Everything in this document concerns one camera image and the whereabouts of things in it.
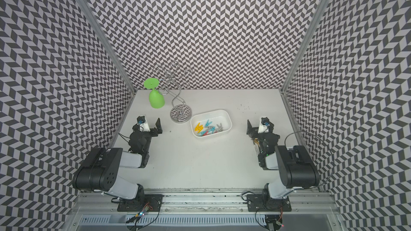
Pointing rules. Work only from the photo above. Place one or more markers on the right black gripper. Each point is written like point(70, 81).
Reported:
point(254, 130)

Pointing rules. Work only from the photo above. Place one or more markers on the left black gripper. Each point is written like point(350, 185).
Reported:
point(153, 130)

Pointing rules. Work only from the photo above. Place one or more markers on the white plastic storage box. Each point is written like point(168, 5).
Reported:
point(211, 124)

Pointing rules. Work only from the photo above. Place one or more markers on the grey clothespin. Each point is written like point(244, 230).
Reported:
point(219, 128)

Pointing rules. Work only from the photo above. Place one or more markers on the yellow clothespin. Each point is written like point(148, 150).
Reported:
point(198, 128)

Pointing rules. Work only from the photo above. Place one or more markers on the teal clothespin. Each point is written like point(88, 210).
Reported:
point(208, 123)

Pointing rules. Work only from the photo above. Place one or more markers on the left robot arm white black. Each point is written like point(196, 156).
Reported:
point(99, 171)

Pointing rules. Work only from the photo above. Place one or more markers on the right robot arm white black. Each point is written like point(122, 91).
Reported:
point(294, 165)

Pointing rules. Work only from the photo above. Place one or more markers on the green plastic goblet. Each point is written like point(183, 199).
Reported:
point(156, 99)

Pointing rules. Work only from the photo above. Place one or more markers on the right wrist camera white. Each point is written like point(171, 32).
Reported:
point(264, 125)

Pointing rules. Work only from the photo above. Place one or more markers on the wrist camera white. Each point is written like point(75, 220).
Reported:
point(264, 125)
point(143, 124)

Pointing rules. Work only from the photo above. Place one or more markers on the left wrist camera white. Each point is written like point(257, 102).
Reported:
point(143, 124)

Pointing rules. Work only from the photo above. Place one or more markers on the chrome wire stand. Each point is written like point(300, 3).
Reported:
point(171, 79)

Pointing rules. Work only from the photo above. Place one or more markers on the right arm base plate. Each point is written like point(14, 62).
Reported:
point(256, 202)

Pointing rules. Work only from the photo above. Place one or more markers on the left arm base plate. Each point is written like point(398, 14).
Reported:
point(152, 201)

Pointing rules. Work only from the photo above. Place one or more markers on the aluminium front rail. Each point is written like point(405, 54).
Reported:
point(212, 202)

